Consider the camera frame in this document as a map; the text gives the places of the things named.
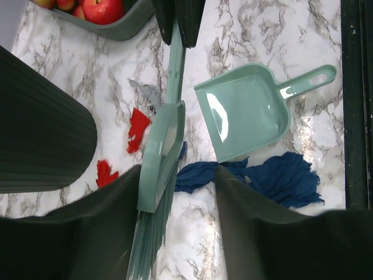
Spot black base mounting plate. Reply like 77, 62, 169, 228
341, 1, 372, 209

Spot red paper scrap right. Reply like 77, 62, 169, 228
126, 108, 151, 154

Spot green plastic dustpan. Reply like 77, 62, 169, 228
194, 63, 337, 163

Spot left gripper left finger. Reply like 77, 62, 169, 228
1, 165, 140, 279

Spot black plastic trash bin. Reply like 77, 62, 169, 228
1, 48, 97, 193

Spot dark blue cloth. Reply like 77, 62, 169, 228
175, 152, 325, 208

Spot red paper scrap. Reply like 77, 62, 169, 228
126, 108, 151, 154
96, 160, 119, 188

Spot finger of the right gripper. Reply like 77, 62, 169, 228
177, 0, 206, 48
151, 0, 177, 46

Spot grey paper scrap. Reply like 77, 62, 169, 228
128, 79, 162, 107

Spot red apple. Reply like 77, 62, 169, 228
83, 0, 125, 25

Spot dark grey fruit tray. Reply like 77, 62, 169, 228
50, 0, 153, 41

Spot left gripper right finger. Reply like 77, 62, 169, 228
215, 166, 372, 279

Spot red paper scrap middle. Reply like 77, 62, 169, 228
96, 160, 119, 188

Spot green hand brush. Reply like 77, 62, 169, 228
125, 17, 187, 280

